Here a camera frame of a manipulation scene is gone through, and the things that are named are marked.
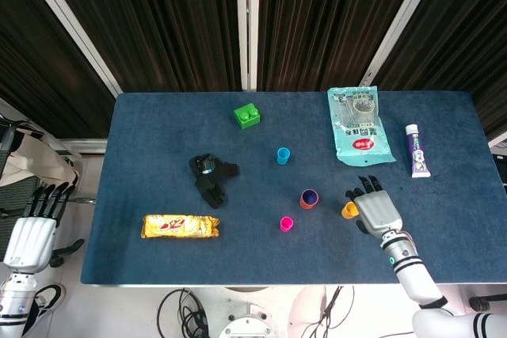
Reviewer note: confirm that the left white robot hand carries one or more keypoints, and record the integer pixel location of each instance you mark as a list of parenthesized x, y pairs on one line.
[(31, 243)]

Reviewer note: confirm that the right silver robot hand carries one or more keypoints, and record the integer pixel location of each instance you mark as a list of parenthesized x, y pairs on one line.
[(376, 211)]

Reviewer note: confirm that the yellow plastic cup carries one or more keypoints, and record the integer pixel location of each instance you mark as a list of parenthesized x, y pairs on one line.
[(348, 211)]

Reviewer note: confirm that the purple plastic cup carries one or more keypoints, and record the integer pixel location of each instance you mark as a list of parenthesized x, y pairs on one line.
[(309, 196)]

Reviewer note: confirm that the pink plastic cup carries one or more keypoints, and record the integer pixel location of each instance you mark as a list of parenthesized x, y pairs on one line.
[(286, 224)]

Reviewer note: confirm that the light blue plastic cup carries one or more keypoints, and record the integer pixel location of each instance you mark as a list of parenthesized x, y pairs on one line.
[(283, 156)]

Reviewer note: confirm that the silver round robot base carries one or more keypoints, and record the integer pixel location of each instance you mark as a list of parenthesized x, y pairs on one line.
[(247, 326)]

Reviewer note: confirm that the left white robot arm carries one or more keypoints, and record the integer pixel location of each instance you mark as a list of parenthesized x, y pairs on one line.
[(14, 302)]

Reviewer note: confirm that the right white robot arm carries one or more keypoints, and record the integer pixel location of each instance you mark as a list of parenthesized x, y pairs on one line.
[(412, 274)]

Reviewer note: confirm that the black and white sneaker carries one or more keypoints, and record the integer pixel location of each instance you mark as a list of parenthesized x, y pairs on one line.
[(51, 298)]

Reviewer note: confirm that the purple tube with white cap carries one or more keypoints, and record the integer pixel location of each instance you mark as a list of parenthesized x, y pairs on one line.
[(418, 156)]

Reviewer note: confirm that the orange plastic cup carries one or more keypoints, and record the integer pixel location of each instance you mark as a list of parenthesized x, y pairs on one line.
[(305, 206)]

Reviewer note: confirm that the teal cleaning cloth package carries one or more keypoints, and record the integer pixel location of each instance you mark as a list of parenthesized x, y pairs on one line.
[(356, 132)]

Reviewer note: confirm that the blue velvet table cover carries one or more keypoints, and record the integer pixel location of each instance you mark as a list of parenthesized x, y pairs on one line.
[(158, 259)]

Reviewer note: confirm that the black caster wheel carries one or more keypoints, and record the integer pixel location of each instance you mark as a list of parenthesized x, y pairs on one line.
[(479, 303)]

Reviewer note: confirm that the gold biscuit packet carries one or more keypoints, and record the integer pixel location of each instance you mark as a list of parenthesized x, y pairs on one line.
[(178, 227)]

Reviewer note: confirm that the green toy building block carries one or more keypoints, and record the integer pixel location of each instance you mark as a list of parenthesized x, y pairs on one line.
[(247, 116)]

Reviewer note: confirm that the dark brown pleated curtain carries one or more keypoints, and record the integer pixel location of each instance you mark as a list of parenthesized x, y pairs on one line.
[(178, 17)]

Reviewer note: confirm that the white table frame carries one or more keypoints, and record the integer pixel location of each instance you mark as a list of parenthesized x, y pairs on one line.
[(198, 285)]

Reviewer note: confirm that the white frame post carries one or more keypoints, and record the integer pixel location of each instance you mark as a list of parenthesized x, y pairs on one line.
[(67, 17), (247, 17), (400, 17)]

